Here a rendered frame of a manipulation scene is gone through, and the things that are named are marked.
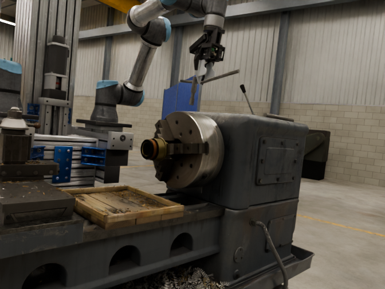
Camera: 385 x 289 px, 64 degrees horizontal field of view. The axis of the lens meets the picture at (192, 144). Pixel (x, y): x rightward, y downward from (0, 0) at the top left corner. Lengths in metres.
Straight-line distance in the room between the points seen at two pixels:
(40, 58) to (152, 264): 1.18
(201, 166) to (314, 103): 10.30
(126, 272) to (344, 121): 10.38
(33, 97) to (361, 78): 10.37
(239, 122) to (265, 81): 10.91
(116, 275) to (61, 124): 0.95
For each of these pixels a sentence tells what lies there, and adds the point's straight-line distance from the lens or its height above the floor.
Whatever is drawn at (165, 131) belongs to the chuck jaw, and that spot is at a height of 1.15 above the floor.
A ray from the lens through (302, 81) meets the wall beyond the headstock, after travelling 11.64.
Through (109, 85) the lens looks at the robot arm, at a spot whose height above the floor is 1.36.
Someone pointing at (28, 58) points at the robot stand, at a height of 1.44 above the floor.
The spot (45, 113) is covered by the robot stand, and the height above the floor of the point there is 1.17.
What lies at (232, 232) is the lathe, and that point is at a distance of 1.31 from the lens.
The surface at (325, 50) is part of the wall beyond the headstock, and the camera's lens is 11.70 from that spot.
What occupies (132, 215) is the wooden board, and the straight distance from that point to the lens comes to 0.97.
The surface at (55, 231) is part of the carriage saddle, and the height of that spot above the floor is 0.90.
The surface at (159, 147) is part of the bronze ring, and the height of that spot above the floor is 1.09.
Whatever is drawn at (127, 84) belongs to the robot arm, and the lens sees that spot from 1.78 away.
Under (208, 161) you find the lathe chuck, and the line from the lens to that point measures 1.18.
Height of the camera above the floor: 1.17
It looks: 3 degrees down
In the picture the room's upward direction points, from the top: 6 degrees clockwise
